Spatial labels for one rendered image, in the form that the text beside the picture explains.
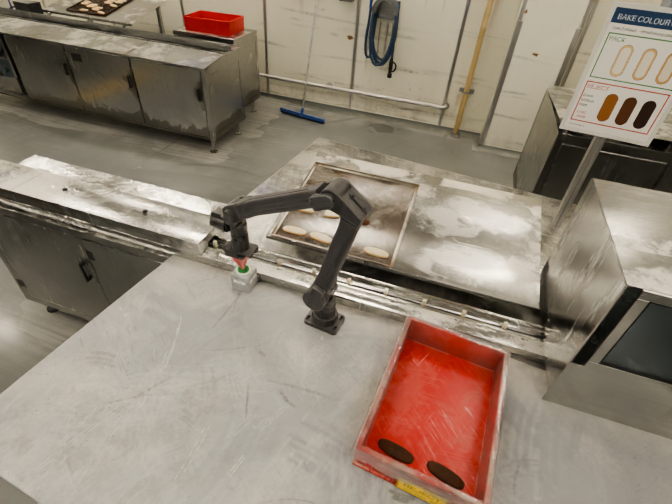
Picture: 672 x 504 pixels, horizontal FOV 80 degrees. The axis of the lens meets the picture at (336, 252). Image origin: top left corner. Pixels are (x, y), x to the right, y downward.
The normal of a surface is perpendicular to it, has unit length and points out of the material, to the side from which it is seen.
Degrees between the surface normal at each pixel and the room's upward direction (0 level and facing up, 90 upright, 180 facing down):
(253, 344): 0
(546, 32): 90
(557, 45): 90
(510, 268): 10
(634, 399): 90
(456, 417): 0
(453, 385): 0
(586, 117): 90
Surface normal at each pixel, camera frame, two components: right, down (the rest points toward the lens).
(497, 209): 0.00, -0.65
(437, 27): -0.32, 0.60
